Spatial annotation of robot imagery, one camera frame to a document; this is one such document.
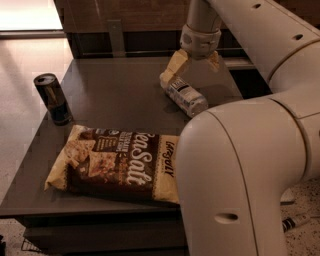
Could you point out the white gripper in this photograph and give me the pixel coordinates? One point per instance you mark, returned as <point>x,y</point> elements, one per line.
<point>199,44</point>

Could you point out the clear plastic water bottle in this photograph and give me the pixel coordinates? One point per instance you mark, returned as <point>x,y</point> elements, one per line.
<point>188,99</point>

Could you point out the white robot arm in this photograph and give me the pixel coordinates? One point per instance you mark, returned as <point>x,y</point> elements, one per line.
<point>234,161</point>

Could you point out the grey drawer cabinet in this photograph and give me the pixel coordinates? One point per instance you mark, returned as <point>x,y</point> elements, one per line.
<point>104,93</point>

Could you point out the sea salt chips bag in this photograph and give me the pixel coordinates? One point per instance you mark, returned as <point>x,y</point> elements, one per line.
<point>120,164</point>

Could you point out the dark energy drink can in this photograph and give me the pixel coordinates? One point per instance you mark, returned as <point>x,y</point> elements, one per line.
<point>53,98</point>

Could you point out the left metal bracket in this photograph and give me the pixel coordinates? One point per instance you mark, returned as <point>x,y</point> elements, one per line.
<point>116,38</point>

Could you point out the wooden wall panel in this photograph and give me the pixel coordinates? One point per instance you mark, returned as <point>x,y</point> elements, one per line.
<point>92,16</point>

